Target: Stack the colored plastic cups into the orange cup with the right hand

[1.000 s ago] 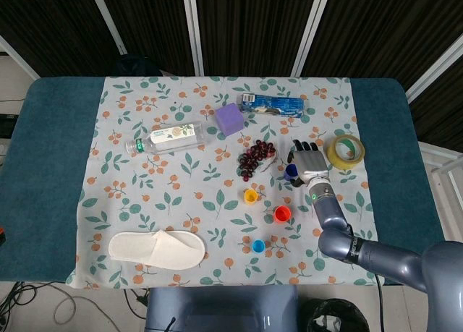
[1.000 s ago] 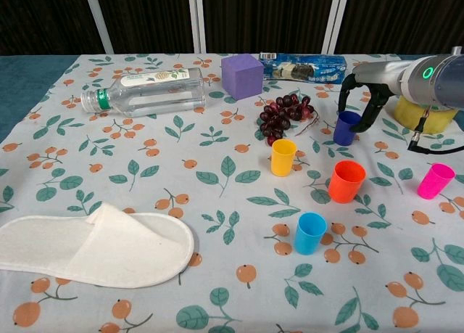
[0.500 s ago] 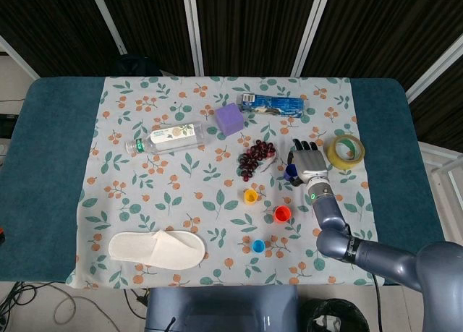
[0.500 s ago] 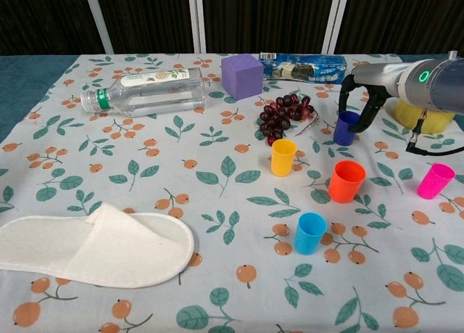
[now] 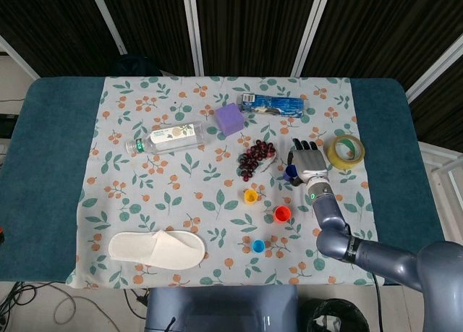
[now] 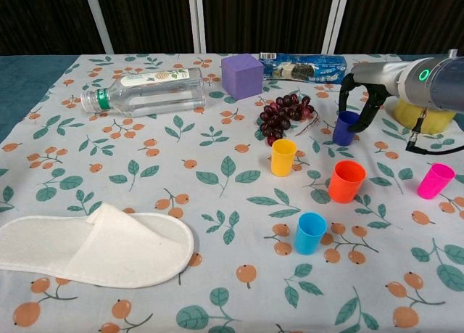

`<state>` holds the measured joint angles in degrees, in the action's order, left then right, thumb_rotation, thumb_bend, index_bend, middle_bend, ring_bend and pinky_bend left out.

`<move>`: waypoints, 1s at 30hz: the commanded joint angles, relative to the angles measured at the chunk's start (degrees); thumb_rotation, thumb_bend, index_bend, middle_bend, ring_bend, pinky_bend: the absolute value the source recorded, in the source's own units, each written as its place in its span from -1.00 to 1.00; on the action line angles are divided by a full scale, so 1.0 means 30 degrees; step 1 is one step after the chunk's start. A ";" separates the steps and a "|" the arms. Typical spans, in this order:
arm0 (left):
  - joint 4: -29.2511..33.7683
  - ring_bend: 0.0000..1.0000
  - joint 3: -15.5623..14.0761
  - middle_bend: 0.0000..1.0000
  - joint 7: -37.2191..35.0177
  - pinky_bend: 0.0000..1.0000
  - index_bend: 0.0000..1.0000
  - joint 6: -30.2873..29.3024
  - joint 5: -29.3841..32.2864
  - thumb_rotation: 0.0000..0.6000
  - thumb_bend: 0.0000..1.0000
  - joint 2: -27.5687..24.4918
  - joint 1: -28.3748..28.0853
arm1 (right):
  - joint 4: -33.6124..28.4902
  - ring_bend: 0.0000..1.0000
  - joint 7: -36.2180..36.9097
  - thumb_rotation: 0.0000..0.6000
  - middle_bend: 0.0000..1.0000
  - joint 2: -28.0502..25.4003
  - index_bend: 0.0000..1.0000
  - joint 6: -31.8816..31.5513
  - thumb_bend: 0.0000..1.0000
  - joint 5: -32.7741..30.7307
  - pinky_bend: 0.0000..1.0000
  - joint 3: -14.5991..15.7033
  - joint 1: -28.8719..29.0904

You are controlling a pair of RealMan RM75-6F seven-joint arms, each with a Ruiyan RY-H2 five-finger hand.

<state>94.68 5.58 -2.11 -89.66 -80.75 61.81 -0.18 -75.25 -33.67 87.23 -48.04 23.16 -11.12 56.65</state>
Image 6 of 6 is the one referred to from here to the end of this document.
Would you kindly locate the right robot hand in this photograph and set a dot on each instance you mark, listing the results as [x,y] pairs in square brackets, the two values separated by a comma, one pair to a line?
[380,75]

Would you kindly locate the dark blue plastic cup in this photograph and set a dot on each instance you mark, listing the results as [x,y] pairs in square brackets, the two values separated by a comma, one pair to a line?
[342,133]

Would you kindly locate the pink plastic cup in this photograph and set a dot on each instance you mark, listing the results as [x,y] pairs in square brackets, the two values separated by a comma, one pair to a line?
[431,186]

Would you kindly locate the yellow plastic cup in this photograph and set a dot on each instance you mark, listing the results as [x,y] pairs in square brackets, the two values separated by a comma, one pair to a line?
[282,162]

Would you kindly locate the light blue plastic cup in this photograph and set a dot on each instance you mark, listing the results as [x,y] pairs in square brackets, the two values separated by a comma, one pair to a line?
[306,238]

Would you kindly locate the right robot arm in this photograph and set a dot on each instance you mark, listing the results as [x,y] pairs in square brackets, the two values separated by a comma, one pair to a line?
[438,82]

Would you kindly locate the yellow packing tape roll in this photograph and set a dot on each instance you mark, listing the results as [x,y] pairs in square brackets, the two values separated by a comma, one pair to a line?
[402,113]

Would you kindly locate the blue cookie package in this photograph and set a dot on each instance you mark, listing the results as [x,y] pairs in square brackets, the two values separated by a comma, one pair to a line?
[319,72]

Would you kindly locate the dark red grape bunch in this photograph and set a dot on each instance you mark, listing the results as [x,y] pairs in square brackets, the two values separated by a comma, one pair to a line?
[279,115]

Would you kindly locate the orange plastic cup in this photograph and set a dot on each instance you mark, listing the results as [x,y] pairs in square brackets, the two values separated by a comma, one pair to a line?
[344,191]

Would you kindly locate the purple foam cube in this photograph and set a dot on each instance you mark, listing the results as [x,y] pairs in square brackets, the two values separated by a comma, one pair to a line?
[241,79]

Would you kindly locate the floral print tablecloth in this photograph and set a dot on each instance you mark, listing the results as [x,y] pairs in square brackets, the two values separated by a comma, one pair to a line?
[217,202]

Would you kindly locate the clear plastic water bottle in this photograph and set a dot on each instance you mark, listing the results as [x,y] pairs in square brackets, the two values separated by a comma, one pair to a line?
[156,97]

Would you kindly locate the white cloth slipper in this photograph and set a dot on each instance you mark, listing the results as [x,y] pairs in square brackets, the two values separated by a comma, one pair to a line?
[108,249]

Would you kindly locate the teal table cover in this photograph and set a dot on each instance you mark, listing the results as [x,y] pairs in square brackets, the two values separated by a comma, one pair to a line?
[21,82]

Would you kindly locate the white partition post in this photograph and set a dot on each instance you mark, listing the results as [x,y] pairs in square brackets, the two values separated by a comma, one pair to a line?
[197,21]
[335,21]
[98,21]

